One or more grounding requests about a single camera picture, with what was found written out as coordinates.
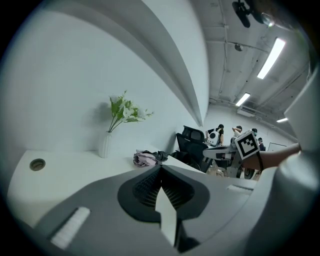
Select black mesh office chair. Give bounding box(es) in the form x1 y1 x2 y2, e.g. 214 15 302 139
171 125 210 173

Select person's white shirt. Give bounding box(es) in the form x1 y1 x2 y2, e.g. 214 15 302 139
249 66 320 251

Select pink and black umbrella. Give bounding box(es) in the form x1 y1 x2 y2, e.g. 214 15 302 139
133 149 174 167

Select white board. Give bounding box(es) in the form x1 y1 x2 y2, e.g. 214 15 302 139
267 142 288 152

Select black head-worn camera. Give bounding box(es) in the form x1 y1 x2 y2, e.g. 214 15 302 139
231 0 276 29

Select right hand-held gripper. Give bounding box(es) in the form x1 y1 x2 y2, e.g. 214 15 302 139
202 128 262 180

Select white backpack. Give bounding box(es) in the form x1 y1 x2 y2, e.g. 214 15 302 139
207 131 221 146

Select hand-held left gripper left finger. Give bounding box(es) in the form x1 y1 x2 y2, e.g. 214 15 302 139
33 164 176 256

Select white flowers with green leaves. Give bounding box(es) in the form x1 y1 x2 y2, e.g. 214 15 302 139
106 90 155 133

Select white ceiling air conditioner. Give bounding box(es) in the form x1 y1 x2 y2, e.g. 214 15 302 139
236 105 257 118

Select round grey desk cable grommet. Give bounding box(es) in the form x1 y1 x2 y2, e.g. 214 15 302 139
29 157 47 172

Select person's right forearm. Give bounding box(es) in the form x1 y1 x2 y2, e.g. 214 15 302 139
241 142 302 173

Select black wristband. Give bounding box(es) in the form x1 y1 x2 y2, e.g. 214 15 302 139
256 152 265 174

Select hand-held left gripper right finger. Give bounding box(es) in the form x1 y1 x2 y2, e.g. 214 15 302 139
160 164 258 253

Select white ribbed vase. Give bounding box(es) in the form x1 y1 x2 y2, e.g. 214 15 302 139
97 131 113 159

